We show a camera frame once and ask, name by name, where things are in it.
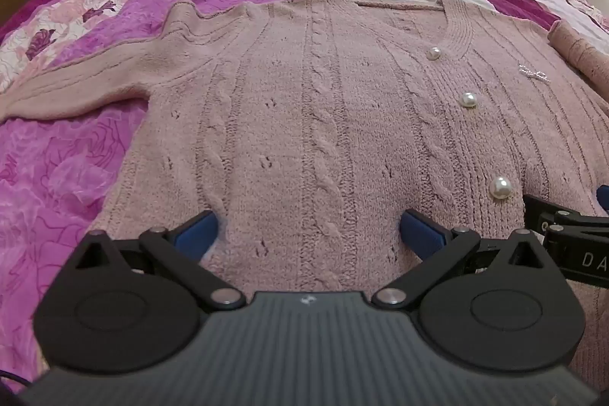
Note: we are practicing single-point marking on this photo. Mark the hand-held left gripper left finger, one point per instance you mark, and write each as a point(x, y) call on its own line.
point(201, 231)

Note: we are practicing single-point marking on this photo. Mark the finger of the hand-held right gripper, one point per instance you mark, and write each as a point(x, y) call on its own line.
point(604, 199)
point(547, 208)

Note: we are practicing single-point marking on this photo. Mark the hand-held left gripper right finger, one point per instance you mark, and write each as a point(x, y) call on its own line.
point(419, 235)

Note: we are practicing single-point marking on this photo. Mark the pink knitted cardigan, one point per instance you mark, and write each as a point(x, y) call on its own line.
point(309, 101)

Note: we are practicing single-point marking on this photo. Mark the pink floral bedspread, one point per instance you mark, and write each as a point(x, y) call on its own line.
point(71, 173)

